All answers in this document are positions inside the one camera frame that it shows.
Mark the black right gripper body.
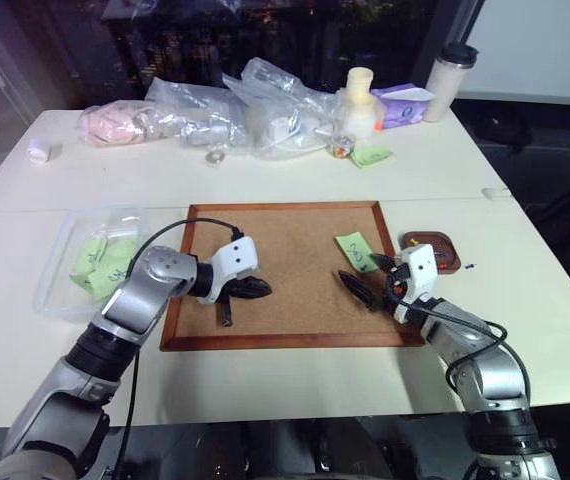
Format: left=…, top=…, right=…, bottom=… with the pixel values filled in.
left=382, top=262, right=413, bottom=312

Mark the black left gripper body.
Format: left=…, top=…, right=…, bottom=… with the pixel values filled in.
left=220, top=274, right=259, bottom=302

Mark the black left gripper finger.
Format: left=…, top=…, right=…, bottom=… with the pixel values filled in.
left=216, top=294, right=237, bottom=329
left=245, top=276, right=275, bottom=300

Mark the green sticky note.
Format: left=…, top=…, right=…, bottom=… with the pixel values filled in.
left=349, top=145, right=397, bottom=170
left=67, top=236, right=110, bottom=287
left=86, top=265, right=132, bottom=302
left=334, top=231, right=375, bottom=274
left=106, top=236, right=139, bottom=264

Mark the brown wooden tray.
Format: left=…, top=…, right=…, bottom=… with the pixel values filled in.
left=396, top=230, right=464, bottom=276

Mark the clear plastic box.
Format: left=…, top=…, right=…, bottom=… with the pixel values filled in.
left=31, top=206, right=152, bottom=324

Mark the wood framed cork board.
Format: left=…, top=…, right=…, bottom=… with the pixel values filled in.
left=158, top=200, right=427, bottom=353

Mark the small clear pushpin jar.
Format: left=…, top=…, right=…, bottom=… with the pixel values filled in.
left=331, top=131, right=358, bottom=161

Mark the purple tissue pack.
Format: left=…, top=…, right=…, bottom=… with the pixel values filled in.
left=370, top=83, right=437, bottom=132

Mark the cream plastic bottle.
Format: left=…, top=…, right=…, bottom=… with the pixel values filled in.
left=333, top=66, right=380, bottom=147

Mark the clear bag with white parts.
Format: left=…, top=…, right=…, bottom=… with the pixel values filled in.
left=221, top=56, right=349, bottom=162

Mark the black chair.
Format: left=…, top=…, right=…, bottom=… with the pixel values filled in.
left=477, top=113, right=535, bottom=154

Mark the crumpled clear plastic bag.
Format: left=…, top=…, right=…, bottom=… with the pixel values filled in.
left=143, top=76, right=247, bottom=150

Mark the white tumbler with black lid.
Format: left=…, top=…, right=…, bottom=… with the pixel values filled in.
left=423, top=43, right=480, bottom=123

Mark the plastic bag with pink contents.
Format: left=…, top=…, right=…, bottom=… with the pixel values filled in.
left=76, top=99, right=162, bottom=149

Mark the small white tape roll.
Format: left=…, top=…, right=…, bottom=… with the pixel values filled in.
left=26, top=138, right=64, bottom=164

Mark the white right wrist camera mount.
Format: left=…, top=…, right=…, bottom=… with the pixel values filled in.
left=392, top=244, right=439, bottom=324

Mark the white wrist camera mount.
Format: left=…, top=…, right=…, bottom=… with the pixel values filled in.
left=196, top=237, right=261, bottom=306
left=392, top=244, right=439, bottom=324

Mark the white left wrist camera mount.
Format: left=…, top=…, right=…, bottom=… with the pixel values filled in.
left=196, top=237, right=261, bottom=306

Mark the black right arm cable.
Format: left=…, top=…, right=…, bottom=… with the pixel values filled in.
left=388, top=279, right=531, bottom=401

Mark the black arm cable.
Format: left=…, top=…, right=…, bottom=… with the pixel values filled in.
left=388, top=279, right=531, bottom=401
left=114, top=219, right=245, bottom=480

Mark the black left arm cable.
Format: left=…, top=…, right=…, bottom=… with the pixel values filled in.
left=114, top=219, right=245, bottom=480

